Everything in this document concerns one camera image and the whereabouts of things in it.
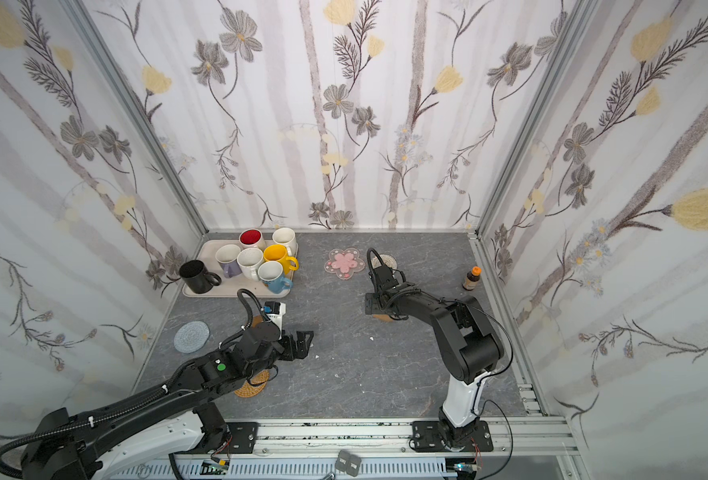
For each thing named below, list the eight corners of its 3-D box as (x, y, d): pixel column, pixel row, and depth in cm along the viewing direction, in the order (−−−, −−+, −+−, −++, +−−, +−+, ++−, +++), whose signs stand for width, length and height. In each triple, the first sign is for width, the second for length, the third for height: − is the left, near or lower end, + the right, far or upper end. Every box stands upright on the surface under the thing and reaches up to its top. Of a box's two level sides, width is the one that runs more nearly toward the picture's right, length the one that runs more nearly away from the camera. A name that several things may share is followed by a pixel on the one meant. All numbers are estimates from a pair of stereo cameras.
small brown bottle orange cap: (463, 291, 106) (471, 276, 99) (460, 281, 109) (468, 266, 102) (475, 291, 106) (484, 276, 99) (472, 281, 109) (480, 266, 102)
